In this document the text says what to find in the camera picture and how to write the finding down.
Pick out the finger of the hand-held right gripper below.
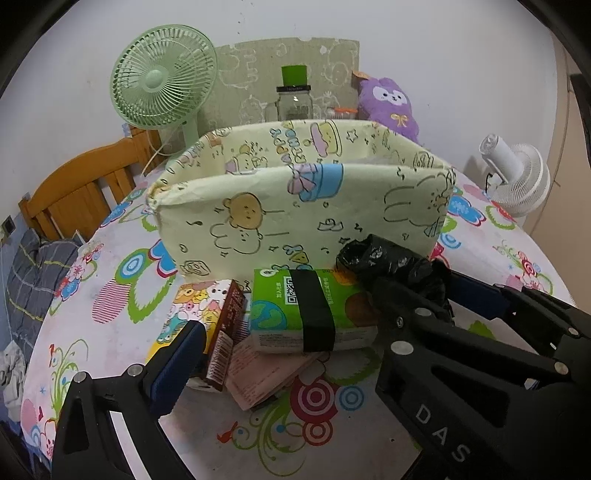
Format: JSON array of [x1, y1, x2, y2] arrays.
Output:
[[367, 276, 578, 391], [450, 272, 591, 340]]

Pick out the beige door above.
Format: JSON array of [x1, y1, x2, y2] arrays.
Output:
[[551, 34, 591, 236]]

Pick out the pink paper packet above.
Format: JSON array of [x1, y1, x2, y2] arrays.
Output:
[[226, 342, 326, 411]]

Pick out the purple plush bunny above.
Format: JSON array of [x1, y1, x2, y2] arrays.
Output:
[[353, 71, 423, 144]]

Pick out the grey plaid pillow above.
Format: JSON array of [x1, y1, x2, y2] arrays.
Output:
[[4, 231, 79, 344]]

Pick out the colourful cartoon carton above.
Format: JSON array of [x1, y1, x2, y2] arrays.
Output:
[[147, 279, 247, 393]]

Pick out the crumpled white grey cloth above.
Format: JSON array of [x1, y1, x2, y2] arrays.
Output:
[[0, 346, 26, 409]]

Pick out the white fan cable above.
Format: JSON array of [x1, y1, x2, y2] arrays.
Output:
[[139, 124, 185, 178]]

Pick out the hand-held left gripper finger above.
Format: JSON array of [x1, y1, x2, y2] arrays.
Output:
[[51, 320, 208, 480]]

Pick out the wooden bed headboard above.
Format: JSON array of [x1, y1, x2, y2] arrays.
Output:
[[18, 127, 160, 241]]

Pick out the black plastic bag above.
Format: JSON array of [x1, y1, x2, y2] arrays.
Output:
[[336, 234, 455, 324]]

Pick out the green tissue packet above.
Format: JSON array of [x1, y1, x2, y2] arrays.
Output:
[[249, 268, 382, 354]]

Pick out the cartoon print cardboard panel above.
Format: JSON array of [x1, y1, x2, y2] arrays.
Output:
[[203, 38, 361, 134]]

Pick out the yellow cartoon print storage box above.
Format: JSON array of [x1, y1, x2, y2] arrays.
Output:
[[147, 117, 458, 280]]

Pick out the glass jar with green lid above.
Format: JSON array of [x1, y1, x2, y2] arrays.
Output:
[[263, 65, 319, 123]]

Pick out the green desk fan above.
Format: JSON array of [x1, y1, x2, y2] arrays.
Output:
[[110, 25, 219, 160]]

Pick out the white standing fan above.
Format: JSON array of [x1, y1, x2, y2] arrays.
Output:
[[478, 134, 552, 217]]

